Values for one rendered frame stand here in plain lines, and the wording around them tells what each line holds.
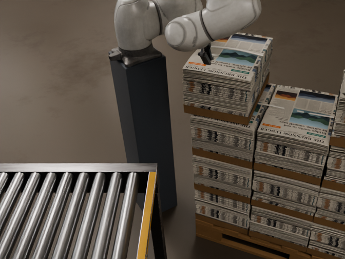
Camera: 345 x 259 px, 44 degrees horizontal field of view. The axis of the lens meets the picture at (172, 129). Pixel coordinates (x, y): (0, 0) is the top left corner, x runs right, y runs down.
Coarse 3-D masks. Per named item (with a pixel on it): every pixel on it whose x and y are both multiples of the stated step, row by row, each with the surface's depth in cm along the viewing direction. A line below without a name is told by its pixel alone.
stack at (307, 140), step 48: (288, 96) 193; (336, 96) 190; (192, 144) 196; (240, 144) 183; (288, 144) 173; (240, 192) 201; (288, 192) 188; (336, 192) 177; (288, 240) 208; (336, 240) 193
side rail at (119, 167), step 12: (0, 168) 171; (12, 168) 170; (24, 168) 170; (36, 168) 169; (48, 168) 169; (60, 168) 168; (72, 168) 168; (84, 168) 168; (96, 168) 167; (108, 168) 167; (120, 168) 166; (132, 168) 166; (144, 168) 165; (156, 168) 165; (108, 180) 168; (144, 180) 167; (72, 192) 174; (144, 192) 171; (156, 192) 171
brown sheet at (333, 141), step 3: (330, 138) 162; (333, 138) 161; (336, 138) 161; (339, 138) 160; (330, 141) 163; (333, 141) 162; (336, 141) 162; (339, 141) 161; (342, 141) 161; (330, 144) 164; (333, 144) 163; (336, 144) 163; (339, 144) 162; (342, 144) 162
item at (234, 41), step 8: (216, 40) 189; (224, 40) 188; (232, 40) 188; (240, 40) 188; (248, 40) 187; (256, 40) 187; (264, 40) 187; (272, 40) 188; (240, 48) 182; (248, 48) 181; (256, 48) 181; (264, 48) 180; (272, 48) 191; (264, 64) 183; (264, 72) 190; (264, 80) 194
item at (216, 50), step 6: (210, 48) 184; (216, 48) 183; (222, 48) 183; (228, 54) 178; (234, 54) 178; (240, 54) 178; (246, 54) 177; (252, 54) 177; (264, 54) 178; (258, 84) 183; (258, 90) 186
